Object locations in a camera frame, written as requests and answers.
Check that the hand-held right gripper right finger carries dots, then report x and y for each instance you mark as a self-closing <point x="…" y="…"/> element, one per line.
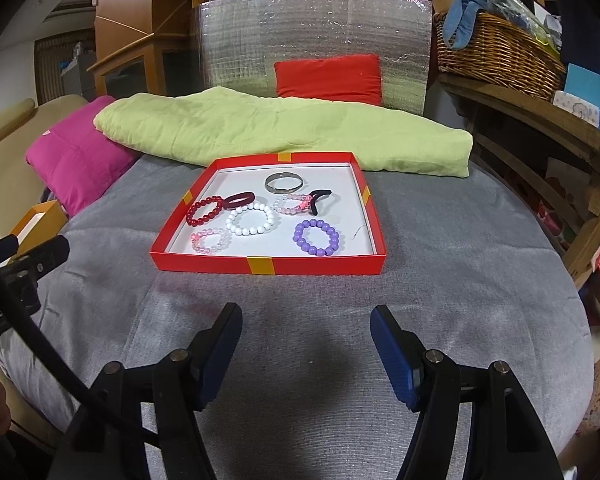
<point x="392" y="355"/>

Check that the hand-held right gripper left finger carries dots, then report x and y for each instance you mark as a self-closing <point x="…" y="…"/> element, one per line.
<point x="217" y="360"/>

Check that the red cardboard box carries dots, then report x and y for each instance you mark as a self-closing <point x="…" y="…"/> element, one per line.
<point x="320" y="266"/>

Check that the dark red bangle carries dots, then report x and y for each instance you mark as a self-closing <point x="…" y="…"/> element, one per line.
<point x="228" y="203"/>

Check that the silver bangle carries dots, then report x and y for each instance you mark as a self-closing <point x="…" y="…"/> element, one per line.
<point x="270" y="186"/>

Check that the orange box lid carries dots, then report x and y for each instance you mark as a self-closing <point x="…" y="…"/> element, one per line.
<point x="50" y="220"/>

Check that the beige sofa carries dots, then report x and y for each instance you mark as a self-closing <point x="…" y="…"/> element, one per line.
<point x="5" y="160"/>

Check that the grey blanket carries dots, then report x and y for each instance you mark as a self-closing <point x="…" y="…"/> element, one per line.
<point x="305" y="310"/>

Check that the magenta pillow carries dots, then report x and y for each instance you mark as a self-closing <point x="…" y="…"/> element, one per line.
<point x="75" y="160"/>

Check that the dark wicker cabinet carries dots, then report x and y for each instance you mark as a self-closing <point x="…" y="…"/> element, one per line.
<point x="65" y="70"/>

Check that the green blanket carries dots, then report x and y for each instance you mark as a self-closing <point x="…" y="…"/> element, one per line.
<point x="280" y="130"/>

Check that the wooden cabinet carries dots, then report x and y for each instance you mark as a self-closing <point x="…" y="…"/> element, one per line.
<point x="125" y="10"/>

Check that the red cushion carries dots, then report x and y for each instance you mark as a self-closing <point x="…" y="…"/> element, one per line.
<point x="330" y="80"/>

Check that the wooden shelf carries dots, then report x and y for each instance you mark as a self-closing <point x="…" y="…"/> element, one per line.
<point x="555" y="115"/>

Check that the white patterned box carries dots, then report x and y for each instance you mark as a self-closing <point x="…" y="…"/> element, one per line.
<point x="572" y="107"/>

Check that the wicker basket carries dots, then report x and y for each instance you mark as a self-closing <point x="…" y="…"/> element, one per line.
<point x="500" y="50"/>

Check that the blue card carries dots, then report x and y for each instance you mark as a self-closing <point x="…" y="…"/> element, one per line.
<point x="585" y="85"/>

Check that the silver foil panel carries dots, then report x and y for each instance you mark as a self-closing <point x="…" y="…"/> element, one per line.
<point x="305" y="25"/>

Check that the blue cloth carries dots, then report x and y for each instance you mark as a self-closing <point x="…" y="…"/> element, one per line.
<point x="460" y="15"/>

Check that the clear plastic bag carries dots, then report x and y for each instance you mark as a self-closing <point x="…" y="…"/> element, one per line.
<point x="520" y="5"/>

